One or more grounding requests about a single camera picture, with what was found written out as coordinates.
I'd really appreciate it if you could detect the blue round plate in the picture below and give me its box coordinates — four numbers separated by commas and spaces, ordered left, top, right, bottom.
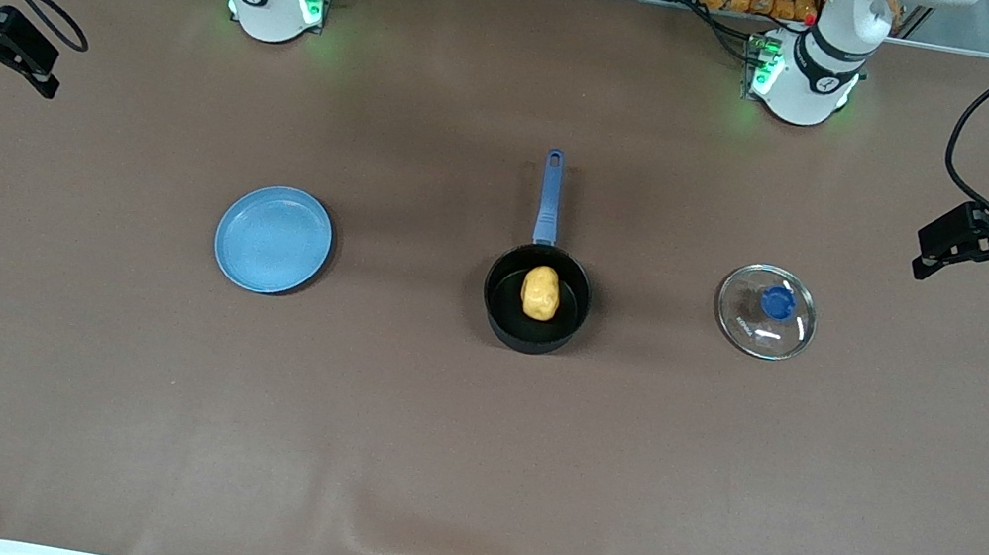
207, 176, 340, 304

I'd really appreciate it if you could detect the black pot with blue handle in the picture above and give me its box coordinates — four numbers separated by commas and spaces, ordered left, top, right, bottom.
474, 141, 616, 365

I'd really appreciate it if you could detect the yellow potato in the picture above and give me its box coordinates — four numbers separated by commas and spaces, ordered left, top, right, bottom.
516, 263, 566, 324

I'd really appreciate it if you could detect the brown table mat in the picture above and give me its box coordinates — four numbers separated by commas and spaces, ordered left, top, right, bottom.
0, 0, 989, 555

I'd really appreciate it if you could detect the glass lid with blue knob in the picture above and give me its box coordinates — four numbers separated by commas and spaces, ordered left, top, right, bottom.
709, 257, 825, 367

